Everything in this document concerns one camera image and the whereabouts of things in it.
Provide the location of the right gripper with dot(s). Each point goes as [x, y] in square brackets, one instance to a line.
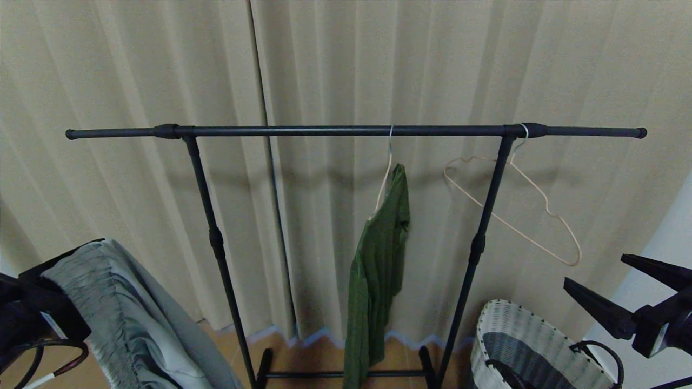
[670, 324]

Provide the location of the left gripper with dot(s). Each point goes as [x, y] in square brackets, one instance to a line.
[32, 313]

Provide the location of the pale grey shorts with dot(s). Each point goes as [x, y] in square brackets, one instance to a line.
[124, 324]

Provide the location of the green long-sleeved shirt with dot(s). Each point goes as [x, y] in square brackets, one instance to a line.
[376, 270]

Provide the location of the pink clothes hanger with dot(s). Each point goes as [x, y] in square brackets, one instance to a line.
[385, 178]
[577, 259]

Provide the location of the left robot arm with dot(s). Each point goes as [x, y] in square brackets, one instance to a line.
[43, 379]

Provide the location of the white laundry basket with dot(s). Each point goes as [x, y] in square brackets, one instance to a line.
[519, 324]

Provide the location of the black clothes rack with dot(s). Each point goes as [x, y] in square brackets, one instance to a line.
[216, 240]

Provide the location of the beige curtain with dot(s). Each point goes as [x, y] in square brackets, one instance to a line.
[135, 65]

